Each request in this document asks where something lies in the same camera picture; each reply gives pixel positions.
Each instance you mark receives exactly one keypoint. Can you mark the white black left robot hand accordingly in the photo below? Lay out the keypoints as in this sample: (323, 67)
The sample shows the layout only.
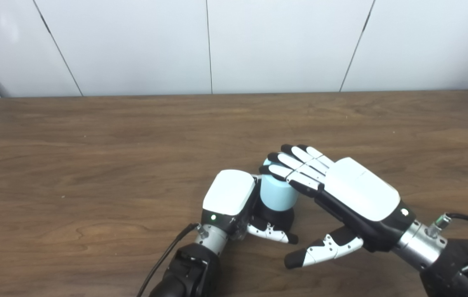
(229, 192)

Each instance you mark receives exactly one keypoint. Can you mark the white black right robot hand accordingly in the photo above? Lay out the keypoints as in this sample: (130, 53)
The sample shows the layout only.
(361, 189)

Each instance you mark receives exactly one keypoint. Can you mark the black funnel-shaped nozzle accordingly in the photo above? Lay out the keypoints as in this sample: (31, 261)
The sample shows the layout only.
(277, 218)

